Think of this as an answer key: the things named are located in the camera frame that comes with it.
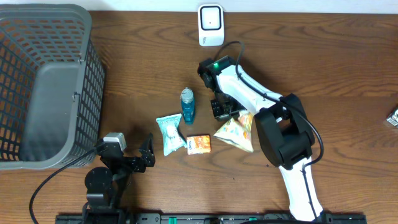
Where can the small orange box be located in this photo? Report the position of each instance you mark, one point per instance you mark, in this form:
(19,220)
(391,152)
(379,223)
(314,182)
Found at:
(198,144)

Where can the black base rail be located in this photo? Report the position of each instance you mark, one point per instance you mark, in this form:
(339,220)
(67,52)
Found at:
(155,218)

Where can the small dark green box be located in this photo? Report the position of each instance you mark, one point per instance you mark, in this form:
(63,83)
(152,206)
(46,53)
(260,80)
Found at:
(393,117)

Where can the yellow snack bag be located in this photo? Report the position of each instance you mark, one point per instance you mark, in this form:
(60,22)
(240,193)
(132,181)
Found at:
(237,132)

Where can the light teal candy packet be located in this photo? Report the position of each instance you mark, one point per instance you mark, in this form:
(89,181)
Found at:
(172,139)

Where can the teal mouthwash bottle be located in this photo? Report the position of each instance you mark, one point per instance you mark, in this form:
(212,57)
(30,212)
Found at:
(188,105)

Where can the white barcode scanner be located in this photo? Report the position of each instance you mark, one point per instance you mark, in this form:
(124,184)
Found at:
(210,25)

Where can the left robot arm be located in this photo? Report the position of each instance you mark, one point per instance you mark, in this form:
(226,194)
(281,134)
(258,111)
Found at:
(105,185)

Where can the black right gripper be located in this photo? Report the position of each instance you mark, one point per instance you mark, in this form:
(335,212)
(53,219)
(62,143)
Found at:
(219,114)

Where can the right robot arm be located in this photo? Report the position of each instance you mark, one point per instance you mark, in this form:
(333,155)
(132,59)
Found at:
(286,136)

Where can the grey plastic mesh basket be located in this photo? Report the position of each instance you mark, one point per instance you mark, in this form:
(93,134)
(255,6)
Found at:
(52,84)

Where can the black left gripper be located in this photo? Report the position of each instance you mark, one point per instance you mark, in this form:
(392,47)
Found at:
(148,153)

